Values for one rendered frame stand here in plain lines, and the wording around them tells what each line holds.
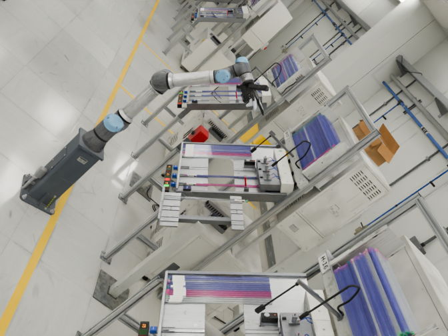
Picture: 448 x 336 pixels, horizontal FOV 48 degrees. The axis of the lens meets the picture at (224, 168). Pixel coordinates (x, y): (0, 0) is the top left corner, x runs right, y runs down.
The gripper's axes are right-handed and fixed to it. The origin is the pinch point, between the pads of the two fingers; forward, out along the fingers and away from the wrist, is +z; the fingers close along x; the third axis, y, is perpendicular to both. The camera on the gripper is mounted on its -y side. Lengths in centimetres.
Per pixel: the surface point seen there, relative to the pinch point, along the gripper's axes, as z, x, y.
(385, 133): 14, -110, -58
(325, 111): -10, -83, -25
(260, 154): 5, -81, 29
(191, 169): 7, -42, 68
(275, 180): 32, -45, 15
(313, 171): 35, -39, -12
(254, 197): 40, -37, 28
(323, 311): 109, 40, -12
